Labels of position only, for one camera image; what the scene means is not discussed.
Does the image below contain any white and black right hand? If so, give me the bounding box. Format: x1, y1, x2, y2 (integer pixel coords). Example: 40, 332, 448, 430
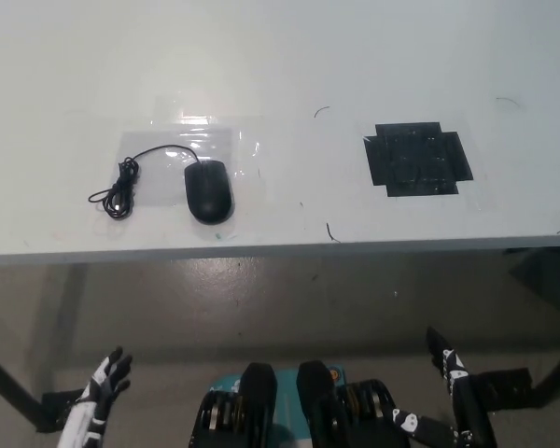
391, 325, 498, 448

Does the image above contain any white and black left hand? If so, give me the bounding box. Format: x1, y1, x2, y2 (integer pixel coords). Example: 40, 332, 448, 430
58, 345, 134, 448

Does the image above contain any black computer mouse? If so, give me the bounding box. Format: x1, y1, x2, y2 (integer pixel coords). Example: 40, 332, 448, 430
184, 159, 236, 225

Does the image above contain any teal robot body top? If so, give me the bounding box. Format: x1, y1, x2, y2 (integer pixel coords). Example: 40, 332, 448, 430
208, 365, 347, 448

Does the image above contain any clear plastic sheet under mouse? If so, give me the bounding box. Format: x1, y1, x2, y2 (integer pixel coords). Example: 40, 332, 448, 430
120, 95, 272, 207

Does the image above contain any black floor tape square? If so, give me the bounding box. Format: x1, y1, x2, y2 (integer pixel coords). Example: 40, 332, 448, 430
36, 388, 84, 434
469, 367, 537, 415

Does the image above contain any black table leg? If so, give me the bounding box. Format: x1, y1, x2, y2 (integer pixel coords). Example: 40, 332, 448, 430
0, 344, 50, 433
530, 326, 560, 403

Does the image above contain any black tape patch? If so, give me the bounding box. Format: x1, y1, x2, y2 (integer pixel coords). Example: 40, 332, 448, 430
363, 121, 475, 199

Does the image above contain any black mouse cable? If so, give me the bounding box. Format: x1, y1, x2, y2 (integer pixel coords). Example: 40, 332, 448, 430
88, 144, 202, 220

